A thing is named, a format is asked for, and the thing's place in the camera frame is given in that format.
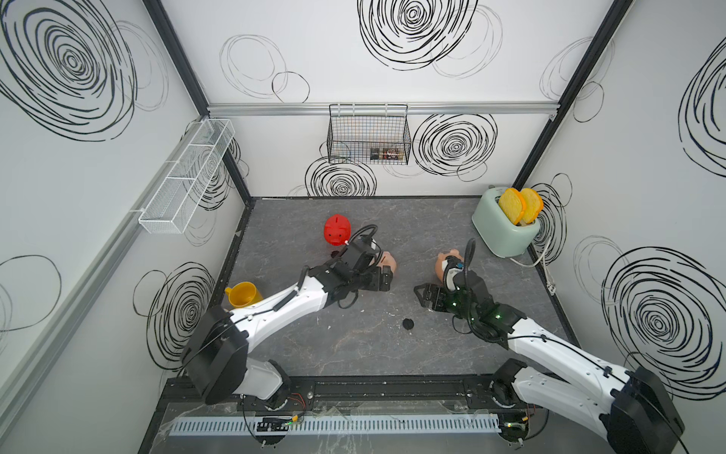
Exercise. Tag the mint green toaster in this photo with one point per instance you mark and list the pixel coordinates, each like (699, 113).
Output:
(503, 238)

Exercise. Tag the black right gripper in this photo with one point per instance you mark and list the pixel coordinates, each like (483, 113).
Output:
(439, 291)

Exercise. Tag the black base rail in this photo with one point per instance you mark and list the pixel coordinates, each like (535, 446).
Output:
(385, 389)

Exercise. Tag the orange-tan piggy bank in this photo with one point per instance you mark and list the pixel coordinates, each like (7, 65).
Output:
(444, 259)

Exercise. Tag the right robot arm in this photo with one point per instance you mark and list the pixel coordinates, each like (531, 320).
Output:
(630, 409)

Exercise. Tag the small items in basket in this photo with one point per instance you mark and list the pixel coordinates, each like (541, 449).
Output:
(379, 154)

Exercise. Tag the light pink piggy bank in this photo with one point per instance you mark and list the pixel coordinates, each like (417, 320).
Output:
(387, 261)

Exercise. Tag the white slotted cable duct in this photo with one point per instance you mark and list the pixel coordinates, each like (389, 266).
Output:
(336, 425)

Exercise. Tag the yellow toast slice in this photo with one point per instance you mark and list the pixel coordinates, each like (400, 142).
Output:
(533, 205)
(513, 205)

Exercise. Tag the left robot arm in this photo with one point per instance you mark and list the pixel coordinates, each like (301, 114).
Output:
(217, 358)

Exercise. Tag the white wire wall shelf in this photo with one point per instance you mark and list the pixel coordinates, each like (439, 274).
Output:
(180, 194)

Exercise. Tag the black wire wall basket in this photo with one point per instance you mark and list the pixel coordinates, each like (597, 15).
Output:
(353, 129)

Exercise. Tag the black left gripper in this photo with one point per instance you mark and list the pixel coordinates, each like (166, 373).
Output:
(386, 278)

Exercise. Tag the yellow mug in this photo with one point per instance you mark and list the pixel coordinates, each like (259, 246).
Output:
(243, 294)

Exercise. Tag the red piggy bank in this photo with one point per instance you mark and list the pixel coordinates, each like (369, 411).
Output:
(337, 230)

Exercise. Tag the yellow toast slice right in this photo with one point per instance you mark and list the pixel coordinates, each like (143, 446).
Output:
(533, 205)

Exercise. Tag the yellow toast slice left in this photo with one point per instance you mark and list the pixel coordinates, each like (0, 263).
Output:
(513, 205)

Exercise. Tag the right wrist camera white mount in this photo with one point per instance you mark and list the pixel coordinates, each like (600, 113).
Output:
(452, 270)

